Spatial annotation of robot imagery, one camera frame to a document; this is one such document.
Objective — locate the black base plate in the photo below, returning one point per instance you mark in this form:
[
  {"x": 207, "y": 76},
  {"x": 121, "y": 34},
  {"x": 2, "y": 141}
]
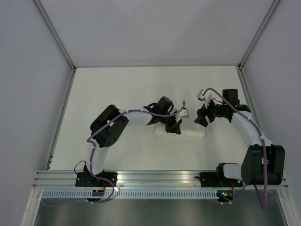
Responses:
[
  {"x": 211, "y": 179},
  {"x": 85, "y": 179}
]

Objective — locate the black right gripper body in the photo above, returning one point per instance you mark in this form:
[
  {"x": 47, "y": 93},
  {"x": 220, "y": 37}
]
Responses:
[{"x": 213, "y": 110}]

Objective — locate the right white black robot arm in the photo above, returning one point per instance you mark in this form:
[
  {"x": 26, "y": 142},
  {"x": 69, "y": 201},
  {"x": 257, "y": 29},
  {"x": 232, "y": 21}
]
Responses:
[{"x": 263, "y": 163}]

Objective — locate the aluminium frame post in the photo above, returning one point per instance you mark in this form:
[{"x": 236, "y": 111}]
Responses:
[
  {"x": 264, "y": 23},
  {"x": 47, "y": 21}
]

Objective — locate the aluminium front rail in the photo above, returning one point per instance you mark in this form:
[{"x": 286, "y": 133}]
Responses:
[{"x": 127, "y": 179}]

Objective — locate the right aluminium frame post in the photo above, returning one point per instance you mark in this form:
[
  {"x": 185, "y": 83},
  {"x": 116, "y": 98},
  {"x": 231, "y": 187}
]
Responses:
[{"x": 264, "y": 23}]

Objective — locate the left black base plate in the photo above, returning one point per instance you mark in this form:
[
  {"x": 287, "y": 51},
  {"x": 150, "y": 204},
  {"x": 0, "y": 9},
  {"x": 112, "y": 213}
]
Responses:
[{"x": 85, "y": 179}]

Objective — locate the left aluminium frame post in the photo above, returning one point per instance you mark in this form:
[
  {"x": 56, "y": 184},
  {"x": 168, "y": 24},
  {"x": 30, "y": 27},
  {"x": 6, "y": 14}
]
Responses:
[{"x": 47, "y": 21}]

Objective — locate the white slotted cable duct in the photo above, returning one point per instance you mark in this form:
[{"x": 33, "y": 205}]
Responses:
[{"x": 131, "y": 194}]

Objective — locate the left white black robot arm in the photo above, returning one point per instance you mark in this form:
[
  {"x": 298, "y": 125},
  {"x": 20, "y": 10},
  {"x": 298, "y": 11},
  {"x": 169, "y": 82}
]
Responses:
[{"x": 111, "y": 123}]

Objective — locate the white cloth napkin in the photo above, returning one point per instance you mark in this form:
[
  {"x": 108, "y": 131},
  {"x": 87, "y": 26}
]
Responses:
[{"x": 185, "y": 133}]

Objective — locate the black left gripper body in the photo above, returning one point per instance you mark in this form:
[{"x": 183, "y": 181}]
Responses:
[{"x": 170, "y": 122}]

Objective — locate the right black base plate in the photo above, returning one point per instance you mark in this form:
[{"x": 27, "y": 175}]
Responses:
[{"x": 211, "y": 179}]

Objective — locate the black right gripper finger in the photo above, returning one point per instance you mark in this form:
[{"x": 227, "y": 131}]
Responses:
[
  {"x": 201, "y": 121},
  {"x": 202, "y": 111}
]

